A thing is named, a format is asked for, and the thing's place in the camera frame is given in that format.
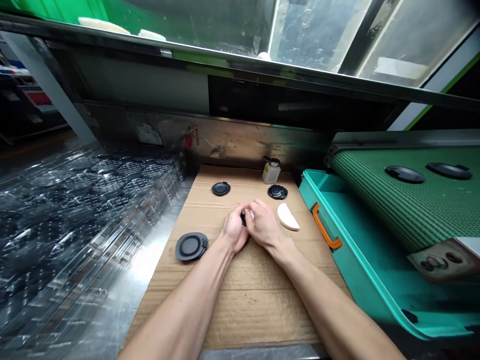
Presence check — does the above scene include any white half-moon cloth pad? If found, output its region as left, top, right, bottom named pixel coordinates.
left=276, top=202, right=301, bottom=231

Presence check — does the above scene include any large black round cap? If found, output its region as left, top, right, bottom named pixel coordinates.
left=175, top=232, right=209, bottom=264

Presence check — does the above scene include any stack of clear plastic trays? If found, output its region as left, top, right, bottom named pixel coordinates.
left=0, top=148, right=190, bottom=350

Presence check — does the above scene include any person's left hand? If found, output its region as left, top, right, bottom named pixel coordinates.
left=219, top=204, right=251, bottom=256

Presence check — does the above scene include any small bottle with black pump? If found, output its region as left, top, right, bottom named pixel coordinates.
left=261, top=155, right=282, bottom=185

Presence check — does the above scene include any orange crate handle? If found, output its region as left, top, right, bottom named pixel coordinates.
left=312, top=202, right=343, bottom=251

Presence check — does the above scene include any teal plastic crate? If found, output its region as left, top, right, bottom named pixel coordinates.
left=298, top=168, right=480, bottom=341

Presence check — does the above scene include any crumpled white paper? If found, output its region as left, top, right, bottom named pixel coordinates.
left=137, top=122, right=163, bottom=146

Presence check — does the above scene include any background storage shelf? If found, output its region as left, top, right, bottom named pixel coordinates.
left=0, top=35, right=72, bottom=145

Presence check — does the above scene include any metal conveyor end bracket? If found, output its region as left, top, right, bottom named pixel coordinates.
left=407, top=237, right=480, bottom=284

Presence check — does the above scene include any person's right hand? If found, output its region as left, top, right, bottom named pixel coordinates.
left=245, top=198, right=289, bottom=253

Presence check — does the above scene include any black round cap with ring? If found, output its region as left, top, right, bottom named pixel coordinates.
left=267, top=184, right=289, bottom=200

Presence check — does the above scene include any green conveyor belt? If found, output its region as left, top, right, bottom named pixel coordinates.
left=323, top=129, right=480, bottom=284

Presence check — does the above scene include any brown cardboard sheet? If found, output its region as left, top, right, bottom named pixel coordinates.
left=119, top=163, right=348, bottom=352

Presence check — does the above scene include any green machine with window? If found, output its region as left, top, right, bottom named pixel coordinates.
left=0, top=0, right=480, bottom=132

